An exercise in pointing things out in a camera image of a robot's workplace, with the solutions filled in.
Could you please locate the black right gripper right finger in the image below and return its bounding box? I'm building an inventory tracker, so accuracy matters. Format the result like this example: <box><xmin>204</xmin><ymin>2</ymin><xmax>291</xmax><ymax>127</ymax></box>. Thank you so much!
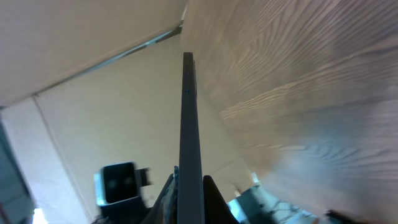
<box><xmin>203</xmin><ymin>175</ymin><xmax>239</xmax><ymax>224</ymax></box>

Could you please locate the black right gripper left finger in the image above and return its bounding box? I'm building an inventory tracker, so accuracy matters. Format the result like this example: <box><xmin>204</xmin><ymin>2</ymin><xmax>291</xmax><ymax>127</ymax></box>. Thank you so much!
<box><xmin>141</xmin><ymin>166</ymin><xmax>179</xmax><ymax>224</ymax></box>

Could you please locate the blue Galaxy smartphone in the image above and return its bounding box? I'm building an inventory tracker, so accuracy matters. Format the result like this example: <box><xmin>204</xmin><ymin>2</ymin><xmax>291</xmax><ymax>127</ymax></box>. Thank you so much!
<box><xmin>177</xmin><ymin>52</ymin><xmax>205</xmax><ymax>224</ymax></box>

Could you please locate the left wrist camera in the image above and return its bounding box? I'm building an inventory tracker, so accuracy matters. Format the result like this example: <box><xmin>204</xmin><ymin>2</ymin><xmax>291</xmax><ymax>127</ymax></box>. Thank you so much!
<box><xmin>94</xmin><ymin>162</ymin><xmax>151</xmax><ymax>207</ymax></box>

